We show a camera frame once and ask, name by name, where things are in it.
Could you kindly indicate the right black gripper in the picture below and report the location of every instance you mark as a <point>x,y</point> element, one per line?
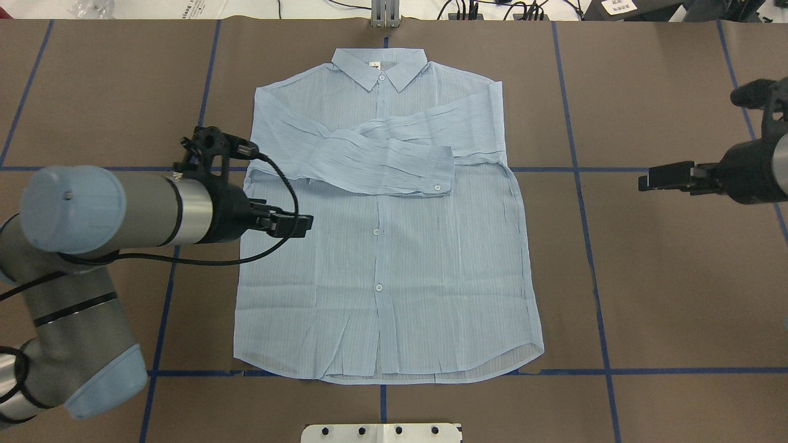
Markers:
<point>746,172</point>

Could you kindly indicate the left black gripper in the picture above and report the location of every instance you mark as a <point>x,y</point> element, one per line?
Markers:
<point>231,211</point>

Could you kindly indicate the light blue button shirt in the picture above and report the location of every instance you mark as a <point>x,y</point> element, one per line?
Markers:
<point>416,269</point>

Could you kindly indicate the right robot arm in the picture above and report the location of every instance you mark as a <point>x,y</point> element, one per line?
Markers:
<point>749,173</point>

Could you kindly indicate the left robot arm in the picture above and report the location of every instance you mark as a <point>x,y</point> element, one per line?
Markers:
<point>72,223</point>

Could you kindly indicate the black box with label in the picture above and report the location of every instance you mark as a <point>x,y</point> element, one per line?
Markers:
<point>631,11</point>

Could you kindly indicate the clear plastic bag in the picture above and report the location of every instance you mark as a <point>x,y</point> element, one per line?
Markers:
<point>93,9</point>

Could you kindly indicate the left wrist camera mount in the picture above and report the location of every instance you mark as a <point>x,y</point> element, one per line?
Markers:
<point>208,153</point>

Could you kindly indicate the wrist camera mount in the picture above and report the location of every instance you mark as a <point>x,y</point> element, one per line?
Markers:
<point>208,153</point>
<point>770,97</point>

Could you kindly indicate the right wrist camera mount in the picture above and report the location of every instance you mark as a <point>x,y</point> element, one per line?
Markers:
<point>770,97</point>

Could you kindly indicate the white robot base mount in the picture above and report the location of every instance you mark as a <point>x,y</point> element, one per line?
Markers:
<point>383,432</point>

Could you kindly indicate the grey aluminium frame post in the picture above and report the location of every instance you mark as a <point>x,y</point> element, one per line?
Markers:
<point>385,14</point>

